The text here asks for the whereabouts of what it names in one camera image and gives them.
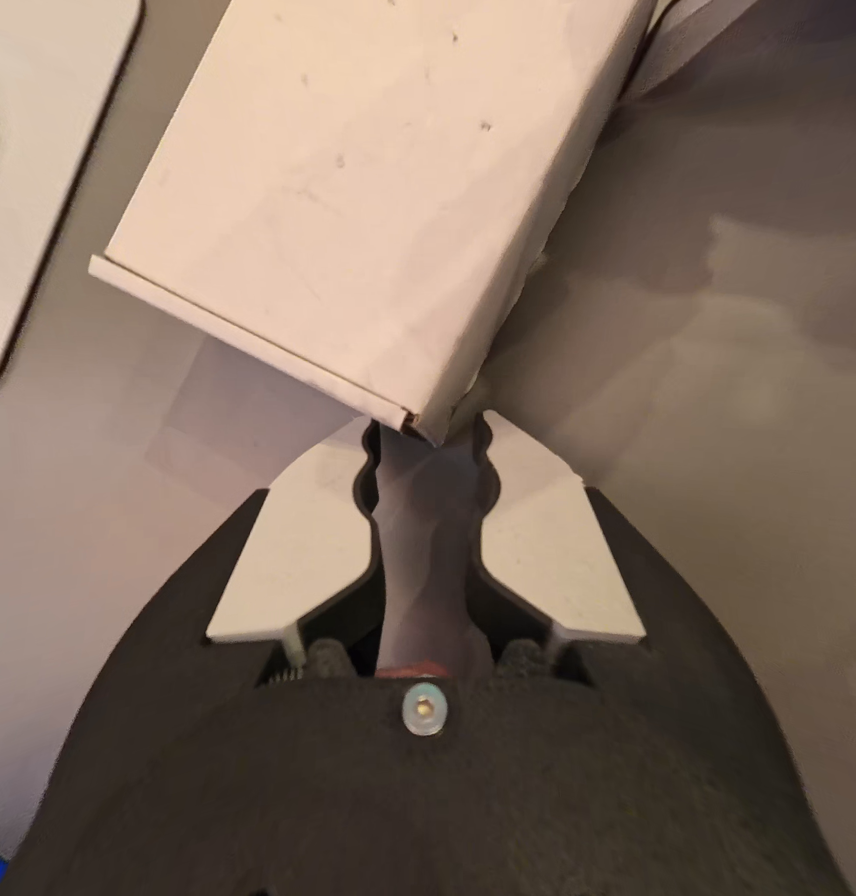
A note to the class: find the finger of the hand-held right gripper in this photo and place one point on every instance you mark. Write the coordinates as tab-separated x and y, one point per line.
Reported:
686	35

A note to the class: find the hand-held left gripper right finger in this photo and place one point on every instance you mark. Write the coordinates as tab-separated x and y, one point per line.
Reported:
561	560

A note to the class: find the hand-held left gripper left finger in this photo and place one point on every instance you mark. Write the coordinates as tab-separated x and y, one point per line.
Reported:
295	560

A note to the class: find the white cardboard box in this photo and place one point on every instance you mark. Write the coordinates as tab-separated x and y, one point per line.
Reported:
372	175

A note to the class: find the white rounded base plate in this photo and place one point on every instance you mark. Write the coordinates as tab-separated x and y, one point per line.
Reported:
36	175

